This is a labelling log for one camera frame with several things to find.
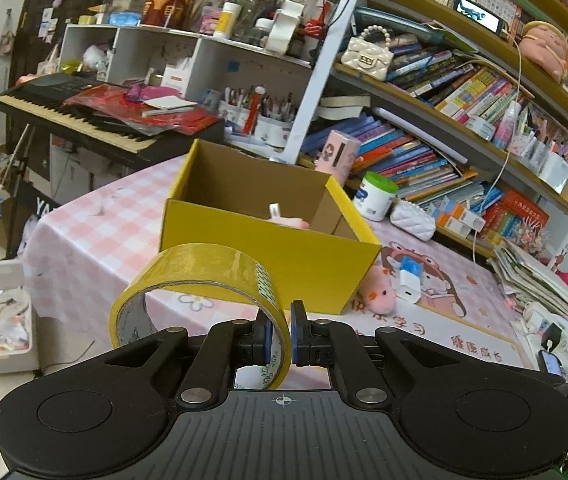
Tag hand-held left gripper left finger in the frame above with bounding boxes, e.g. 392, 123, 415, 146
98, 310, 273, 407

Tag white ribbon roll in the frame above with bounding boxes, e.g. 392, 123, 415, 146
265, 0, 305, 55

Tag pink cylindrical humidifier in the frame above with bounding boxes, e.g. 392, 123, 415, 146
314, 129, 362, 187

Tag yellow tape roll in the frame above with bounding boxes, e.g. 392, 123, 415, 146
108, 242, 293, 392

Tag thick cream-edged books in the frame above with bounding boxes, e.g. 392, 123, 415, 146
319, 95, 372, 121

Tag small black tablet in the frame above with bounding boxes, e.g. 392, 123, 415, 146
453, 0, 506, 37

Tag red paper bags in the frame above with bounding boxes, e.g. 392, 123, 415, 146
64, 84, 222, 136

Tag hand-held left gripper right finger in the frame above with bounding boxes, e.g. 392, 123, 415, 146
291, 301, 470, 407

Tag white jar green lid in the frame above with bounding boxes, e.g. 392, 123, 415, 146
354, 171, 399, 222

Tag colourful ornament bunch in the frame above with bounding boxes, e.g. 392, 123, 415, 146
514, 217, 552, 261

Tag white charging cable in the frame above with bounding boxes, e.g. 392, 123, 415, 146
471, 35, 535, 266

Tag stack of papers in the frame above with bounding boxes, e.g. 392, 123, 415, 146
489, 239, 568, 318

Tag white rolled paper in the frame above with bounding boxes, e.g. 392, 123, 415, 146
371, 107, 470, 166

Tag white storage bin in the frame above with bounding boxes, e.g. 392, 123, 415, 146
0, 259, 40, 376

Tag orange white small box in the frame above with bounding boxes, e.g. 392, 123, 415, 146
444, 199, 485, 228
434, 212, 472, 238

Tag white notebook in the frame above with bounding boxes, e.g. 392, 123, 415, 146
141, 95, 199, 118

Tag white pen cups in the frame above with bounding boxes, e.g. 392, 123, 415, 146
218, 86, 299, 148

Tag black plug adapter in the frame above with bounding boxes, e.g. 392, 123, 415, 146
539, 322, 563, 348

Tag pink pig plush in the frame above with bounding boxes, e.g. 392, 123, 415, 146
268, 203, 311, 231
360, 264, 399, 317

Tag cream quilted handbag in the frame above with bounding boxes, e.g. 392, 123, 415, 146
340, 24, 395, 82

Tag hanging pink bag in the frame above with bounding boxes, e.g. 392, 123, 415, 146
0, 10, 17, 58

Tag white charger plug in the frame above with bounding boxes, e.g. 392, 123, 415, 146
395, 270, 423, 305

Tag row of slim paperback books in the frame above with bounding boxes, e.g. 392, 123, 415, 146
386, 42, 522, 126

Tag white red-striped small box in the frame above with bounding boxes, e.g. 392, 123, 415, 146
160, 65, 187, 96

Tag white bottle yellow label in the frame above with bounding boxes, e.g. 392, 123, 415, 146
213, 1, 243, 40

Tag black smartphone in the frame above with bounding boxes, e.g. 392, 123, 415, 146
538, 349, 565, 377

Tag white pen holder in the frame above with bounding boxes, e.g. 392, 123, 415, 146
539, 152, 568, 193

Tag wooden bookshelf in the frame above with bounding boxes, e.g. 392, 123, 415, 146
284, 0, 568, 261

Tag dark wooden door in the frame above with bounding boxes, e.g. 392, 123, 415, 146
11, 0, 129, 81

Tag white quilted pouch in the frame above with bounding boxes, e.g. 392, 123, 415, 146
389, 200, 437, 242

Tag red boxed book set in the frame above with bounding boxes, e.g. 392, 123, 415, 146
481, 189, 550, 241

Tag row of colourful picture books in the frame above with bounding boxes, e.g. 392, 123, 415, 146
301, 112, 507, 216

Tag white shelf unit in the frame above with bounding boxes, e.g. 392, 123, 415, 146
58, 24, 315, 111

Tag black keyboard stand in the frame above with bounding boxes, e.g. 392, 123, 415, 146
6, 125, 34, 261

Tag yellow cardboard box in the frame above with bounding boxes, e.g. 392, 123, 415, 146
159, 139, 382, 316

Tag black electronic keyboard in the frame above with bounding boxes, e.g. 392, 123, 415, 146
0, 72, 225, 171

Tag white power strip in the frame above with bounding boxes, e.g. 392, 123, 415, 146
521, 301, 568, 348

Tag pink plush doll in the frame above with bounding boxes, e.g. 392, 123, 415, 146
518, 20, 568, 85

